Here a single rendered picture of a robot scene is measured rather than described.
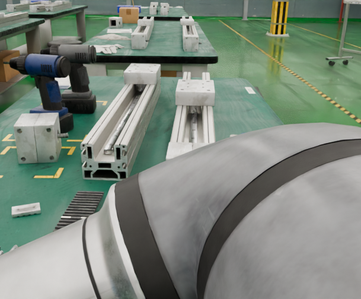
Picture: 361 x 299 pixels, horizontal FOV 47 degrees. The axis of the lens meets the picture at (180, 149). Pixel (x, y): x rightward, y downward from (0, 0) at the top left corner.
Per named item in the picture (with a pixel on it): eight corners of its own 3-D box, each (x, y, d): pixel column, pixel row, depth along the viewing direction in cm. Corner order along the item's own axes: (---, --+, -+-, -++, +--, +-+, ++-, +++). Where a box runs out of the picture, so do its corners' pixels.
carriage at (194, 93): (213, 115, 118) (214, 92, 116) (175, 114, 119) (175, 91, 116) (212, 101, 133) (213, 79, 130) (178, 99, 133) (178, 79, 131)
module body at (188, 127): (214, 184, 91) (216, 147, 87) (168, 182, 91) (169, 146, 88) (208, 94, 165) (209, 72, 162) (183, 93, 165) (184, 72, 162)
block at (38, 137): (67, 161, 100) (64, 124, 97) (18, 164, 99) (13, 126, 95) (71, 146, 110) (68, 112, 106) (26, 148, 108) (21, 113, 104)
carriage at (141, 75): (156, 92, 142) (156, 72, 140) (124, 91, 142) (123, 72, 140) (160, 82, 157) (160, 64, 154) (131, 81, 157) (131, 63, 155)
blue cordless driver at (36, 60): (64, 137, 116) (57, 58, 108) (4, 130, 121) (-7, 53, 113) (78, 129, 123) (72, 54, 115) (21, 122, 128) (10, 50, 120)
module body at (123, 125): (127, 180, 91) (126, 145, 88) (82, 179, 92) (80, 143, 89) (160, 92, 166) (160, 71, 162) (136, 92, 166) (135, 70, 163)
